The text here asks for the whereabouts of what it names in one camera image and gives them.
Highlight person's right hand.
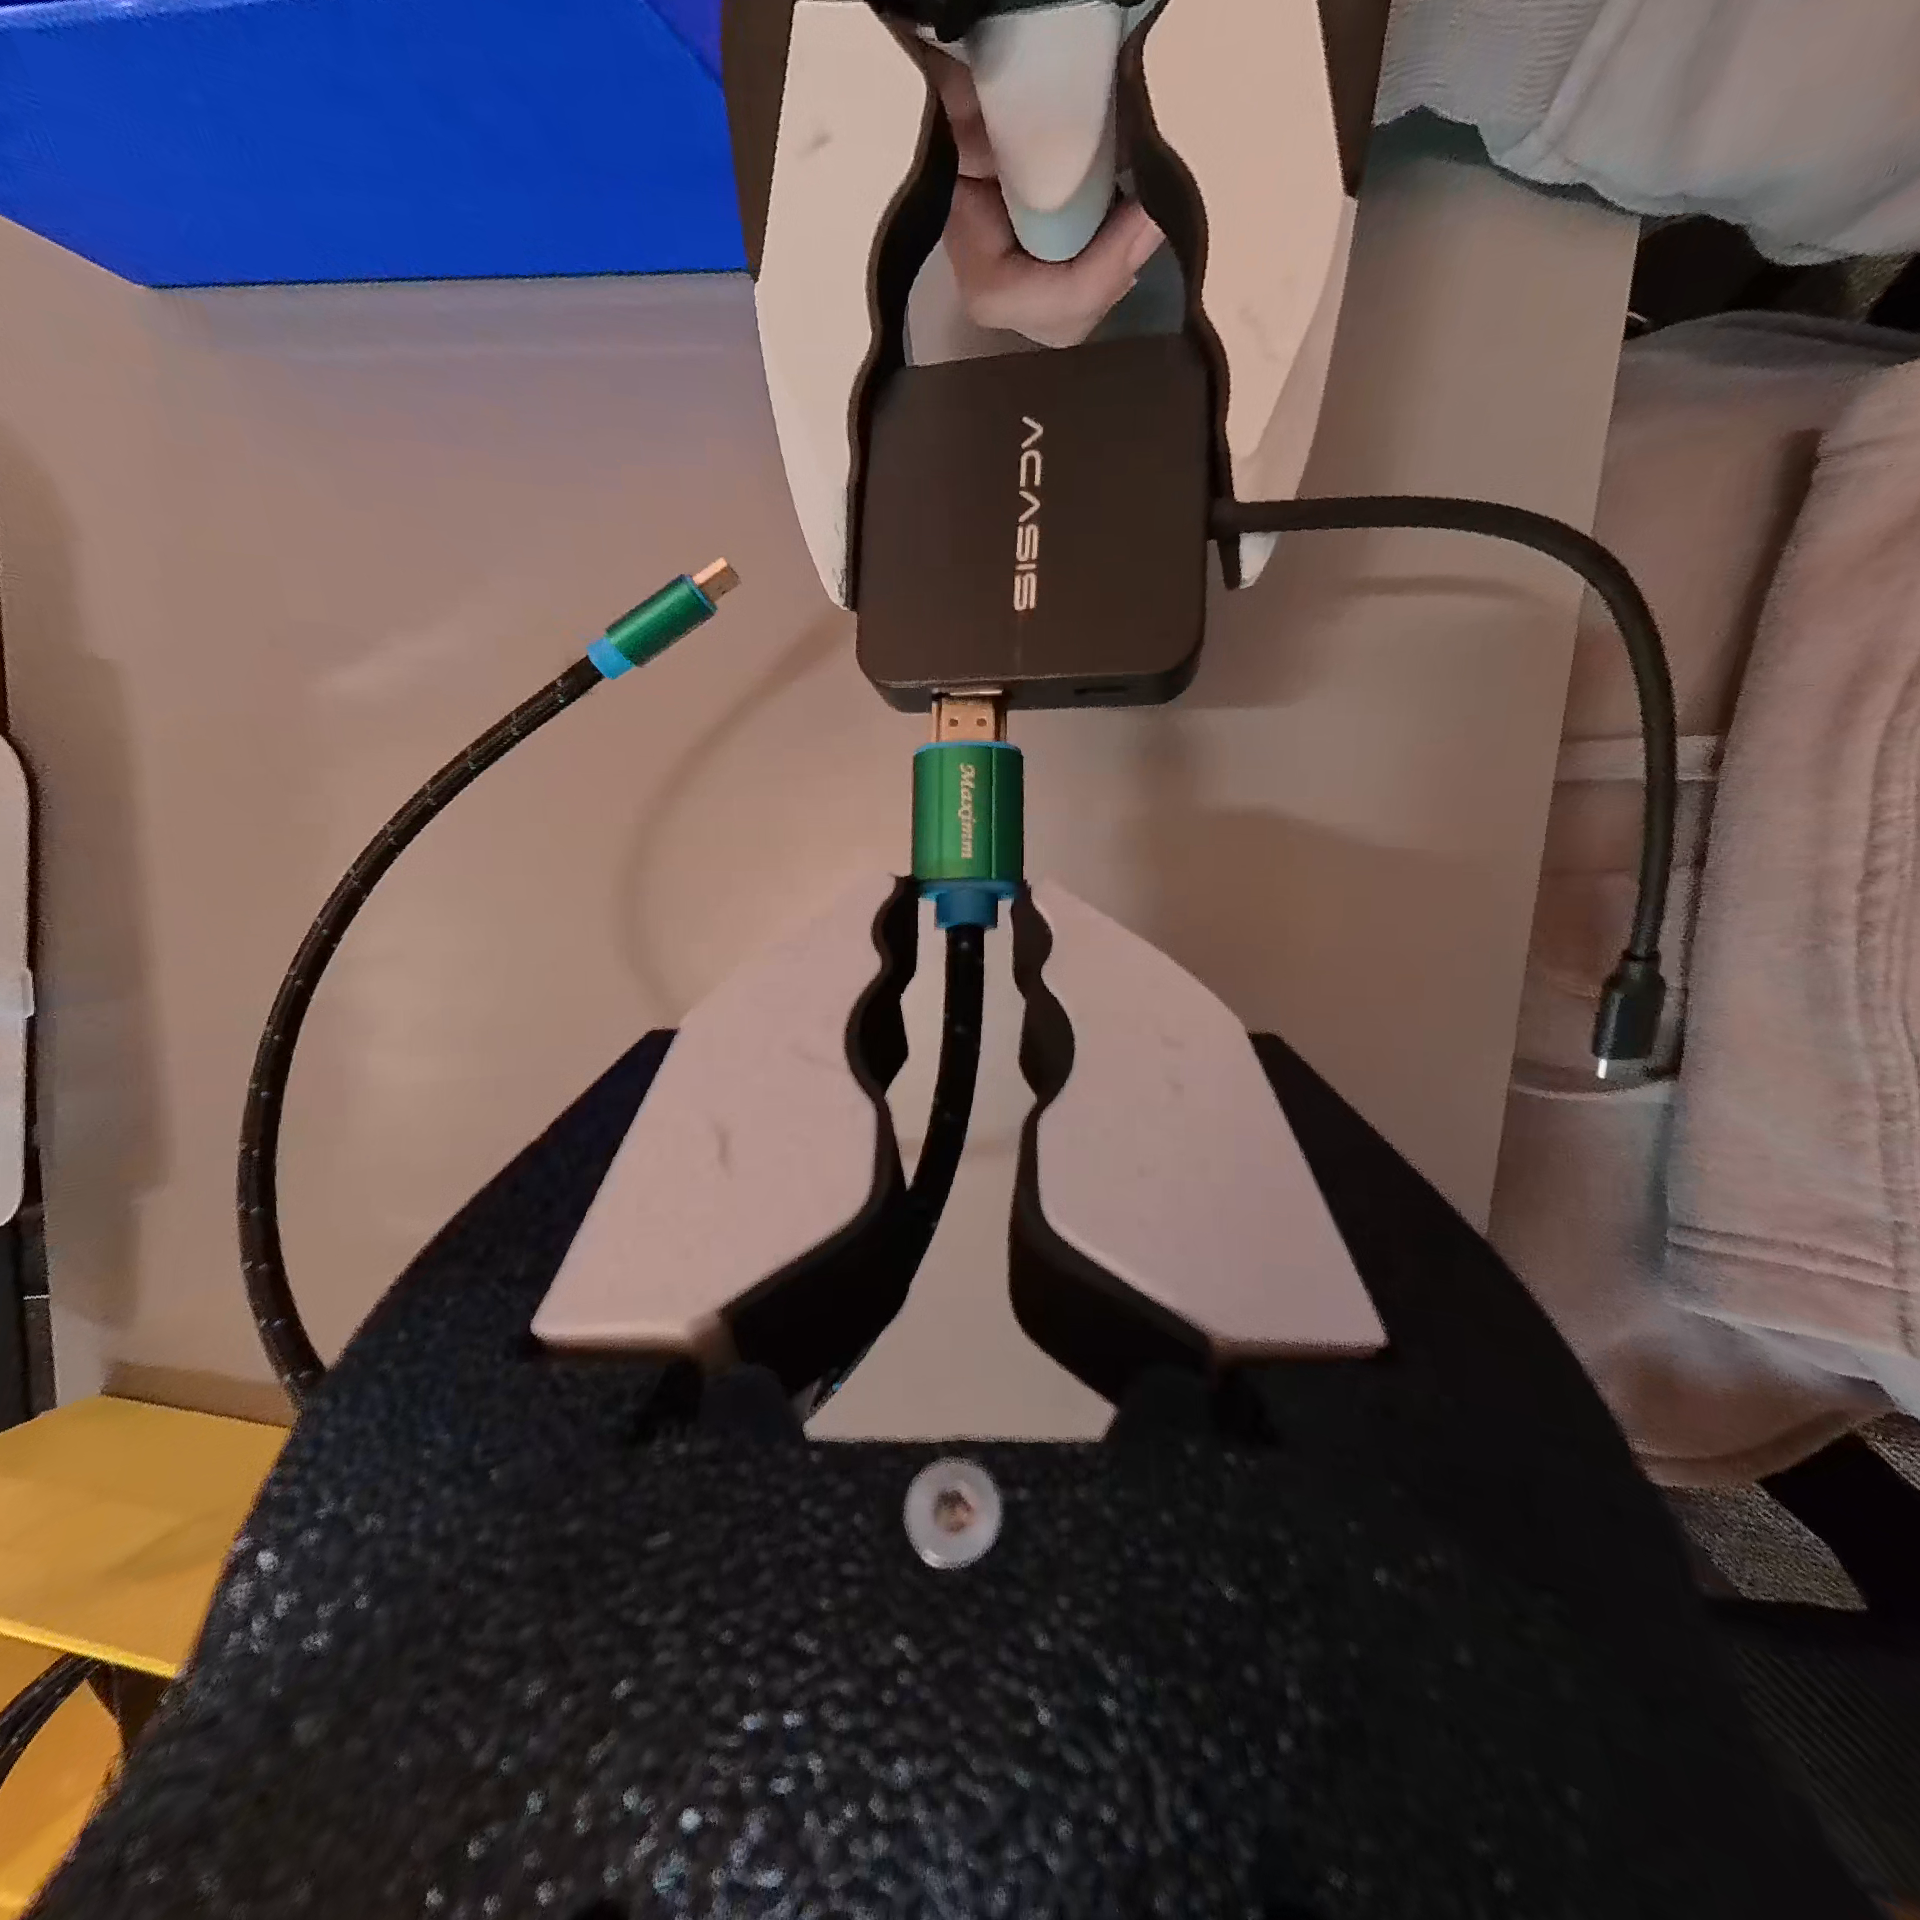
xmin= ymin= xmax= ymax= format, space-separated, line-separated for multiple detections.
xmin=945 ymin=165 xmax=1173 ymax=349

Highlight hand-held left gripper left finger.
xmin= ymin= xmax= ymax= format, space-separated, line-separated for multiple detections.
xmin=531 ymin=875 xmax=937 ymax=1398

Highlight black braided HDMI cable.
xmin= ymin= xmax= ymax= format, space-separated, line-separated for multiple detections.
xmin=255 ymin=553 xmax=1039 ymax=1419

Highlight pink cloth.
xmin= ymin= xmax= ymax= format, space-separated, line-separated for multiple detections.
xmin=1492 ymin=307 xmax=1920 ymax=1489

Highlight blue plastic bin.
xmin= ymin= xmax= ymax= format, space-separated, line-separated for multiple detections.
xmin=0 ymin=0 xmax=752 ymax=293

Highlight black cables in bin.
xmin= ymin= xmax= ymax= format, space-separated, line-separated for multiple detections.
xmin=0 ymin=1646 xmax=103 ymax=1797

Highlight black square adapter hub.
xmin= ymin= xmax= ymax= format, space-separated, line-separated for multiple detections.
xmin=851 ymin=330 xmax=1218 ymax=717

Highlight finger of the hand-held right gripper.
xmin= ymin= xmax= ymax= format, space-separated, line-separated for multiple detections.
xmin=1117 ymin=0 xmax=1384 ymax=592
xmin=724 ymin=0 xmax=964 ymax=617

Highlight grey desk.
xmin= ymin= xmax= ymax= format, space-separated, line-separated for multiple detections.
xmin=0 ymin=210 xmax=1640 ymax=1449

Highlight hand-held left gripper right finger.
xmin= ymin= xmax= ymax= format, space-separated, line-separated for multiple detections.
xmin=1007 ymin=875 xmax=1391 ymax=1403

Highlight black hub cable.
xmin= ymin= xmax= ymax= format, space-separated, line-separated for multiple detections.
xmin=1212 ymin=494 xmax=1686 ymax=1084

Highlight yellow board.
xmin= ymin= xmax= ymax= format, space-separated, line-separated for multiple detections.
xmin=0 ymin=1394 xmax=295 ymax=1920

